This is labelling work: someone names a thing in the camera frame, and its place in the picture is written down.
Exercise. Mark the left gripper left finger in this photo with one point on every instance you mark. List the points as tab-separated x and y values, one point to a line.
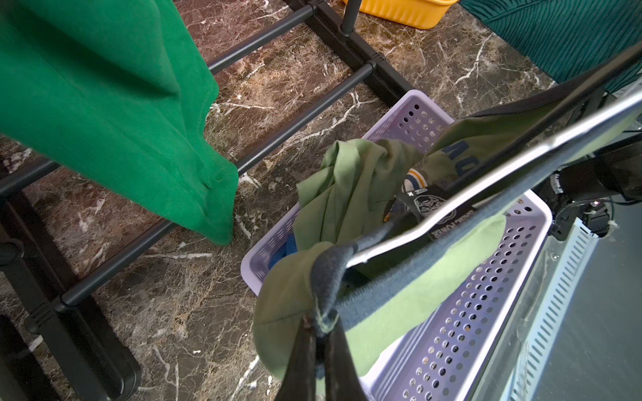
299	381

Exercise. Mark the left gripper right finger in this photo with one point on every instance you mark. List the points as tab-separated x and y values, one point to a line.
341	381

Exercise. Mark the blue tank top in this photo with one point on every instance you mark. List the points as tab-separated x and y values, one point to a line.
288	248

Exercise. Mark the olive tank top grey trim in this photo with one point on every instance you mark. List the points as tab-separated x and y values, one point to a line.
384	298

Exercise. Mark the green tank top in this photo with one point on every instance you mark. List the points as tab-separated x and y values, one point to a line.
118	92

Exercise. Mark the white wire hanger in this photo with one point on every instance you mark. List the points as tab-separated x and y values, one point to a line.
562	145

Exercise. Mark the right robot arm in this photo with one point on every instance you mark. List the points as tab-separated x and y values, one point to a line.
590	189

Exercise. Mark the black clothes rack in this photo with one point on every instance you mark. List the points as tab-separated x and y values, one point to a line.
61	308

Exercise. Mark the yellow plastic bowl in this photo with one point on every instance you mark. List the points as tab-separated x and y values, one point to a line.
420	14

